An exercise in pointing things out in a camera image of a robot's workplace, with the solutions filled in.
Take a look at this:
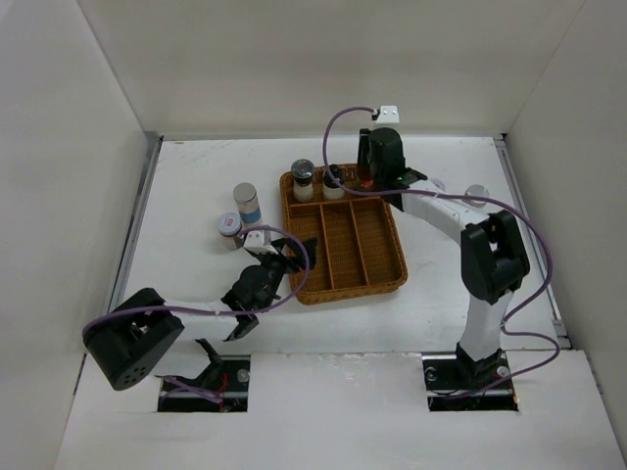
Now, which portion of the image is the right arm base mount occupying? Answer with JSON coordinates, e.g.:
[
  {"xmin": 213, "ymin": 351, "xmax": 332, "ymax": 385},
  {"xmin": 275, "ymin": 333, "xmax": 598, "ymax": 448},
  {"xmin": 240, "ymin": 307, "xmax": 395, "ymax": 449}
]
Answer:
[{"xmin": 422, "ymin": 352, "xmax": 518, "ymax": 412}]

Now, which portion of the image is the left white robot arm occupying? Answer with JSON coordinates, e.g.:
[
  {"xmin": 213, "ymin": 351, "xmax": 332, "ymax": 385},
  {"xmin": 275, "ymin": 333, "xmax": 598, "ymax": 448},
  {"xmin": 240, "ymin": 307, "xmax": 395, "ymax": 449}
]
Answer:
[{"xmin": 82, "ymin": 226, "xmax": 317, "ymax": 391}]

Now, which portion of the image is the tall blue-label shaker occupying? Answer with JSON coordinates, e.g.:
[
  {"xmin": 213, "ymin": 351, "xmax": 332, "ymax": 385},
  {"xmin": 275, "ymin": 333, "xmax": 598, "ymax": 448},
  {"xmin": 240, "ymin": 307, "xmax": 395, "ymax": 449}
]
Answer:
[
  {"xmin": 232, "ymin": 182, "xmax": 262, "ymax": 225},
  {"xmin": 465, "ymin": 184, "xmax": 490, "ymax": 198}
]

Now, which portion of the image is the left aluminium frame rail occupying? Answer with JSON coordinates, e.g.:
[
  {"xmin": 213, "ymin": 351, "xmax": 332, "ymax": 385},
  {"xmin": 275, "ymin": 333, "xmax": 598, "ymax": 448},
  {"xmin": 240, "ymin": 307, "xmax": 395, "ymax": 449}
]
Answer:
[{"xmin": 105, "ymin": 131, "xmax": 164, "ymax": 313}]

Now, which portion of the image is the black-top salt grinder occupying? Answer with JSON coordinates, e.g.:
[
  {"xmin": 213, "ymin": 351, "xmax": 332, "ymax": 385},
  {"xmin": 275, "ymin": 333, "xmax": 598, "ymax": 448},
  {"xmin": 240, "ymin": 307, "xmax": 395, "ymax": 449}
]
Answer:
[{"xmin": 322, "ymin": 164, "xmax": 345, "ymax": 201}]

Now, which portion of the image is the spice jar white lid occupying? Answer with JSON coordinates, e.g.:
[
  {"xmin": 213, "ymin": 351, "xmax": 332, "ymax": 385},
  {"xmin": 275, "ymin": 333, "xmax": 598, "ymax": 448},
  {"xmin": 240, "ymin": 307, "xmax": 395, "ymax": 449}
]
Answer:
[
  {"xmin": 217, "ymin": 212, "xmax": 243, "ymax": 250},
  {"xmin": 431, "ymin": 178, "xmax": 447, "ymax": 192}
]

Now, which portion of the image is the red sauce bottle yellow cap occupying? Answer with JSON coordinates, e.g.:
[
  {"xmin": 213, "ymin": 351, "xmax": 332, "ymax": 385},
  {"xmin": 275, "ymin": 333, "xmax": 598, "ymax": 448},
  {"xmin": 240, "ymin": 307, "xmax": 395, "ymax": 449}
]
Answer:
[{"xmin": 355, "ymin": 166, "xmax": 375, "ymax": 192}]

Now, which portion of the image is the aluminium frame rail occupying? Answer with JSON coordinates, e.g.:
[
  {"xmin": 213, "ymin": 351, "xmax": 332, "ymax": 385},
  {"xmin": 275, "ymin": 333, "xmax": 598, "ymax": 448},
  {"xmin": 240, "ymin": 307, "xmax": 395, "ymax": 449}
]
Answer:
[
  {"xmin": 105, "ymin": 131, "xmax": 164, "ymax": 313},
  {"xmin": 493, "ymin": 132, "xmax": 572, "ymax": 349}
]

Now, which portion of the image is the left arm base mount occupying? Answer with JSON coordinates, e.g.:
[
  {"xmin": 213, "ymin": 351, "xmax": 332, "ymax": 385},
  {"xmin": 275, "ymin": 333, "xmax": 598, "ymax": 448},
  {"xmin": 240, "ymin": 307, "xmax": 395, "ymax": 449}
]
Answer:
[{"xmin": 157, "ymin": 339, "xmax": 252, "ymax": 413}]

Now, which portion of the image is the right aluminium frame rail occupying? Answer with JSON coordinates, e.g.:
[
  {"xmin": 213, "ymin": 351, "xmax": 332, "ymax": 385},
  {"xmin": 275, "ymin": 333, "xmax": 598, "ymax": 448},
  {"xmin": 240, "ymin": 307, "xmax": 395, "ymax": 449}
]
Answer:
[{"xmin": 493, "ymin": 132, "xmax": 572, "ymax": 349}]

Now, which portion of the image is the brown wicker divided basket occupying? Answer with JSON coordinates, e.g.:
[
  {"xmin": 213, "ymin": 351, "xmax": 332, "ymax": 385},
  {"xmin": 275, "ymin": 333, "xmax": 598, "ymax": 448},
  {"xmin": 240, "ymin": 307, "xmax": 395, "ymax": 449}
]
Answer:
[{"xmin": 279, "ymin": 166, "xmax": 409, "ymax": 306}]

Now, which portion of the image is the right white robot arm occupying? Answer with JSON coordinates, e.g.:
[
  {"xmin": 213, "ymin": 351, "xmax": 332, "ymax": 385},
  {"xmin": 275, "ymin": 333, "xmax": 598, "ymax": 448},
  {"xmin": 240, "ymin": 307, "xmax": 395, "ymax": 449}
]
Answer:
[{"xmin": 358, "ymin": 127, "xmax": 530, "ymax": 388}]

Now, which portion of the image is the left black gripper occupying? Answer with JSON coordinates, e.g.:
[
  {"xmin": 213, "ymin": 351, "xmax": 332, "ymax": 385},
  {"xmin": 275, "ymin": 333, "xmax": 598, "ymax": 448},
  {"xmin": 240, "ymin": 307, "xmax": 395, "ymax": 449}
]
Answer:
[{"xmin": 255, "ymin": 237, "xmax": 315, "ymax": 313}]

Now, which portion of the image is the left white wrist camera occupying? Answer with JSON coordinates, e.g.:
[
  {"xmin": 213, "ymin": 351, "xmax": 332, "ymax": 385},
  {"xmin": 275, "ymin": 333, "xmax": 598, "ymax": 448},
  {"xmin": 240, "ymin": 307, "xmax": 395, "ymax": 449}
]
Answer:
[{"xmin": 236, "ymin": 230, "xmax": 273, "ymax": 254}]

